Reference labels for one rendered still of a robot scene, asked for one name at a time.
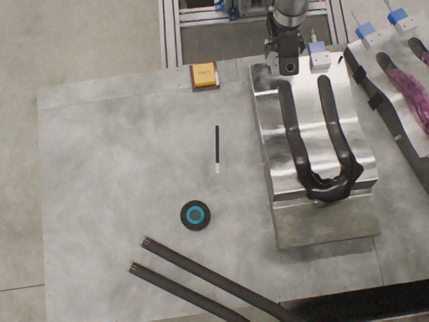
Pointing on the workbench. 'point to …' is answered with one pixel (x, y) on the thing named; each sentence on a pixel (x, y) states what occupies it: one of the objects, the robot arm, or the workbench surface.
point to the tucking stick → (217, 149)
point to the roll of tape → (193, 211)
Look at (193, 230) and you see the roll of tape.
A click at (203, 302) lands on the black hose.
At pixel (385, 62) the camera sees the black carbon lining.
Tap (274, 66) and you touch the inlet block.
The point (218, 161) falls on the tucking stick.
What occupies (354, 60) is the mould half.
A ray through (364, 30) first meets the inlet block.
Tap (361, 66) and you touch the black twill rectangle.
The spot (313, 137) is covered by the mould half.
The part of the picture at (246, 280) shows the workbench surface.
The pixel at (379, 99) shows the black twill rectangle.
